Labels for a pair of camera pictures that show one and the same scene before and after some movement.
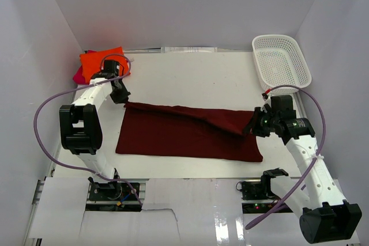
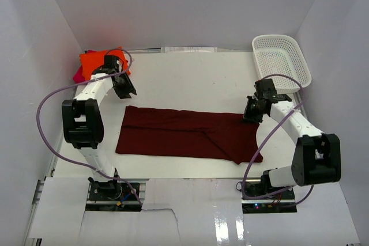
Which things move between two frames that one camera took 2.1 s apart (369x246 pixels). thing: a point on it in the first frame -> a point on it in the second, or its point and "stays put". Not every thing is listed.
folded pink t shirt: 78,77 stays put
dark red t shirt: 157,130 stays put
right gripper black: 257,122 -> 252,108
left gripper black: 120,95 -> 123,83
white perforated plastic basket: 279,61 stays put
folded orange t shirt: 91,63 stays put
